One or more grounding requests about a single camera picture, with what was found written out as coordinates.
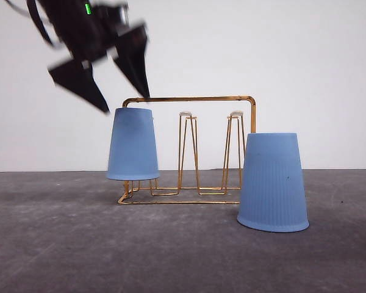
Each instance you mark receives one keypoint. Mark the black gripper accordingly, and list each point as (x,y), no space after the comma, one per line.
(89,29)

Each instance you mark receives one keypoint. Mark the blue ribbed plastic cup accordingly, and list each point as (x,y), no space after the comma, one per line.
(272,194)

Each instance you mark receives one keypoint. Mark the gold wire cup rack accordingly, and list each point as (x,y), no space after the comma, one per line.
(184,118)

